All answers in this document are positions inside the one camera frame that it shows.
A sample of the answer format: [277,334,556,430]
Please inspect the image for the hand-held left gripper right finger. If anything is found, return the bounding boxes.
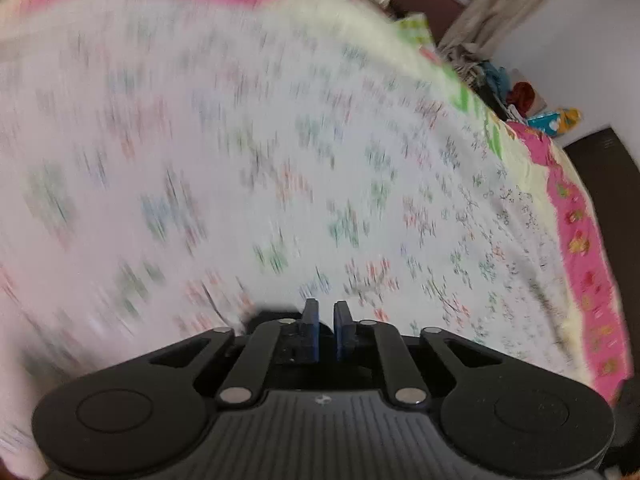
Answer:
[333,300,505,407]

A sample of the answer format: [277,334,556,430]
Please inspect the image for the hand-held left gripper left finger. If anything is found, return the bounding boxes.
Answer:
[149,298,322,407]

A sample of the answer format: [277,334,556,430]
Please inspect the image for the black pants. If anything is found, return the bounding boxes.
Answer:
[239,305,301,336]

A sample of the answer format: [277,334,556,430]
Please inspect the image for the pink cartoon printed quilt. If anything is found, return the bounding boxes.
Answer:
[0,0,633,403]

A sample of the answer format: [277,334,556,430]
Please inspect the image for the blue cloth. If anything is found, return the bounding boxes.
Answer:
[482,62,511,93]

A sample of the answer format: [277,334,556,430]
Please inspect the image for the red cloth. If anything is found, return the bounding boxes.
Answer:
[507,81,536,111]

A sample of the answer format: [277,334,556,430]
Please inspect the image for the colourful snack bag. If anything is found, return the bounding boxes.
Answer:
[527,107,581,136]

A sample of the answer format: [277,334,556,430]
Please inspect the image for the green checked cloth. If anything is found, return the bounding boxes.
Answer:
[395,14,436,48]

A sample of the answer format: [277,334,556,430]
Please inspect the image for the dark wooden headboard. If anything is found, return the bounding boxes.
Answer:
[562,127,640,411]

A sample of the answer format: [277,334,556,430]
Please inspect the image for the beige dotted curtain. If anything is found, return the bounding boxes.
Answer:
[440,0,608,86]

